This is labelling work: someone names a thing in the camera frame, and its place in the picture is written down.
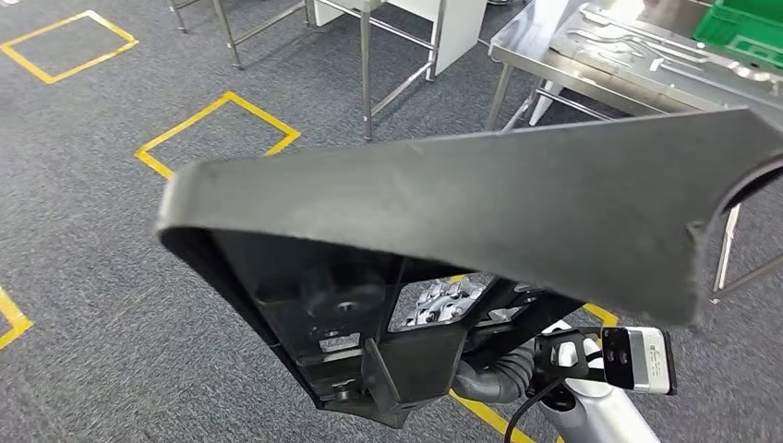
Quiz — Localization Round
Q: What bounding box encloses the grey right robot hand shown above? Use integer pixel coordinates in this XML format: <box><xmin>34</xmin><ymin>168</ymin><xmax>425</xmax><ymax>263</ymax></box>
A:
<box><xmin>404</xmin><ymin>276</ymin><xmax>486</xmax><ymax>327</ymax></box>

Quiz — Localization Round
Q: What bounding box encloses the black plastic bracket part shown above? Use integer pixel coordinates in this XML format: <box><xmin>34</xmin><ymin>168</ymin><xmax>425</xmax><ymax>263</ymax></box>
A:
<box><xmin>154</xmin><ymin>106</ymin><xmax>783</xmax><ymax>429</ymax></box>

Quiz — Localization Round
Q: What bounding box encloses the stainless steel workbench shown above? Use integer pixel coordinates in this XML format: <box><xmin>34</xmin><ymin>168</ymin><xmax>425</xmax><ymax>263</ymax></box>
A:
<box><xmin>486</xmin><ymin>0</ymin><xmax>783</xmax><ymax>304</ymax></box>

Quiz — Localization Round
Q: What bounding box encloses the yellow floor tape square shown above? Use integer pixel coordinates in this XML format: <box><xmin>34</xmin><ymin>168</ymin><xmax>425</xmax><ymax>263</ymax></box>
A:
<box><xmin>449</xmin><ymin>275</ymin><xmax>619</xmax><ymax>443</ymax></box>

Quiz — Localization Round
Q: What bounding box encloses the white cabinet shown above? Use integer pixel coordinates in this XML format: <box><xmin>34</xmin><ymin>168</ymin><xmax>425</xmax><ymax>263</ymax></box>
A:
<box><xmin>315</xmin><ymin>0</ymin><xmax>488</xmax><ymax>76</ymax></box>

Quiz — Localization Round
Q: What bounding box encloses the large stamped metal plate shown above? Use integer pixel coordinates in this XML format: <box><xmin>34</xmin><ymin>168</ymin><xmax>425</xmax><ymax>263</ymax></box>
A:
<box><xmin>550</xmin><ymin>3</ymin><xmax>783</xmax><ymax>99</ymax></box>

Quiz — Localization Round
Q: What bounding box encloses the green plastic crate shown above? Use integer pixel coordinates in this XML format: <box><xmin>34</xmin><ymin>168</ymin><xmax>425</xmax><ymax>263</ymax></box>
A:
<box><xmin>693</xmin><ymin>0</ymin><xmax>783</xmax><ymax>69</ymax></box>

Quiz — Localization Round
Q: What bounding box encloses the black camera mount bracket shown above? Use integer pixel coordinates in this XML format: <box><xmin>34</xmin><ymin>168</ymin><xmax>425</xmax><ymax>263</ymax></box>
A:
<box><xmin>533</xmin><ymin>328</ymin><xmax>608</xmax><ymax>385</ymax></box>

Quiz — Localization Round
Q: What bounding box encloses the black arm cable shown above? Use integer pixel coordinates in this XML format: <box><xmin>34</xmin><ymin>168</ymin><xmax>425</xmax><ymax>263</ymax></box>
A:
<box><xmin>502</xmin><ymin>377</ymin><xmax>567</xmax><ymax>443</ymax></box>

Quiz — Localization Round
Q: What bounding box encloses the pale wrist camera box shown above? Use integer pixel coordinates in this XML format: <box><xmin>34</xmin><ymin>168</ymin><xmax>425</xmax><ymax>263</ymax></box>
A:
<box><xmin>601</xmin><ymin>327</ymin><xmax>679</xmax><ymax>396</ymax></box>

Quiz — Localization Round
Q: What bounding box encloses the steel frame table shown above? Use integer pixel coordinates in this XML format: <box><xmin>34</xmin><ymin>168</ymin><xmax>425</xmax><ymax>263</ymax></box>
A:
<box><xmin>168</xmin><ymin>0</ymin><xmax>451</xmax><ymax>143</ymax></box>

